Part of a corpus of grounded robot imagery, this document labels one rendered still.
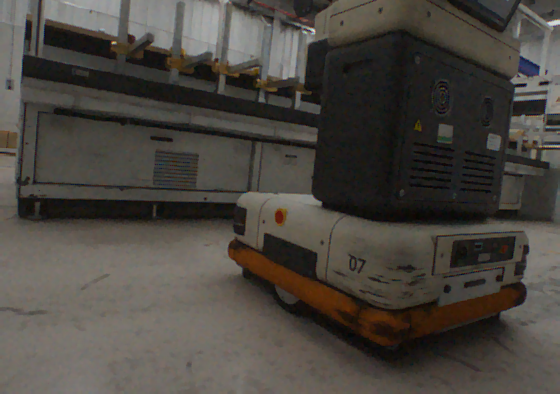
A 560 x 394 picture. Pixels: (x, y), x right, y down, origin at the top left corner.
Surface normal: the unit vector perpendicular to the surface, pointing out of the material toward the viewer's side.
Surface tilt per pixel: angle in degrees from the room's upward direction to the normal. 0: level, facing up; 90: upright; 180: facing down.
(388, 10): 90
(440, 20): 90
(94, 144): 91
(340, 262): 90
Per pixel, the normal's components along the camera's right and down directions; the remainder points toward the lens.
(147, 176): 0.57, 0.11
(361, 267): -0.82, -0.06
